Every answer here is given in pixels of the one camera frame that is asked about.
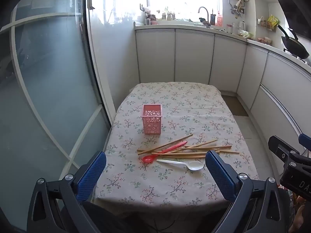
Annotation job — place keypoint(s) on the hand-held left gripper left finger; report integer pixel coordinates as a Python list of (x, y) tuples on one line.
[(93, 172)]

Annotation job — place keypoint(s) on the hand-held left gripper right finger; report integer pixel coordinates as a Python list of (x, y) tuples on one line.
[(218, 172)]

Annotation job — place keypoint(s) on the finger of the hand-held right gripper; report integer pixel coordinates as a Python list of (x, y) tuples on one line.
[(305, 139), (279, 149)]

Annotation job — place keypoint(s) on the white plastic spoon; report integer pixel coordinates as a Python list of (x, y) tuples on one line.
[(195, 165)]

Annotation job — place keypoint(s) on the red plastic spoon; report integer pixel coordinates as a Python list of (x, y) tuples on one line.
[(148, 159)]

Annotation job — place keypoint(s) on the group of wooden chopsticks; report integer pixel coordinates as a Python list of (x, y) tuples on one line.
[(165, 142)]

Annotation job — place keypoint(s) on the pink perforated utensil holder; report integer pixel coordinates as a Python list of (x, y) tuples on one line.
[(151, 123)]

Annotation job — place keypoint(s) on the brown floor mat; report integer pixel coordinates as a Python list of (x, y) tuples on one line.
[(234, 106)]

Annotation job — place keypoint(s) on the floral tablecloth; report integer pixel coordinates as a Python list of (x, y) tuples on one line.
[(184, 111)]

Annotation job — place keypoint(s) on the black wok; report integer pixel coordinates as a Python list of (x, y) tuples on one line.
[(295, 47)]

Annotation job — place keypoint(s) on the frosted glass sliding door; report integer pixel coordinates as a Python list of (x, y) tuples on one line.
[(48, 77)]

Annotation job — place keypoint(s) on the yellow packet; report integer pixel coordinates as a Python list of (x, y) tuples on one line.
[(272, 20)]

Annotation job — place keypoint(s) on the black range hood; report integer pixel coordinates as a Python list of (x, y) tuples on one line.
[(296, 12)]

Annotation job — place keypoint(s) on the red soap bottle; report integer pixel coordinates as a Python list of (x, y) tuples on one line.
[(220, 19)]

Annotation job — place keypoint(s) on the white kitchen countertop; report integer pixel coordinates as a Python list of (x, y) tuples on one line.
[(189, 26)]

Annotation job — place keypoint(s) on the metal kitchen faucet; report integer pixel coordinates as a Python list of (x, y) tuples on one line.
[(206, 11)]

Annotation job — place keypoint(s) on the pink mug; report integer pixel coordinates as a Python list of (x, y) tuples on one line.
[(154, 22)]

